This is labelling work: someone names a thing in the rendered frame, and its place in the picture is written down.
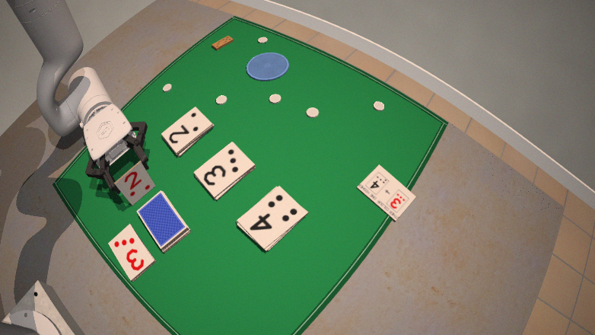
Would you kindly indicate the green card table cloth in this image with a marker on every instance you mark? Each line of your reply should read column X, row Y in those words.
column 218, row 280

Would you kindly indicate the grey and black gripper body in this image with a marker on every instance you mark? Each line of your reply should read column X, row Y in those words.
column 104, row 133

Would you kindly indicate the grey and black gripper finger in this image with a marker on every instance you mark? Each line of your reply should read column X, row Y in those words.
column 138, row 142
column 102, row 173

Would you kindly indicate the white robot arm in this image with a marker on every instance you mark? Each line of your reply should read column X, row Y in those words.
column 51, row 27

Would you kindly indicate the brown rectangular block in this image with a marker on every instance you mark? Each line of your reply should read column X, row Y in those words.
column 223, row 42

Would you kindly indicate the blue round coaster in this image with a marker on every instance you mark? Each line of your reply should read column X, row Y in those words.
column 267, row 66

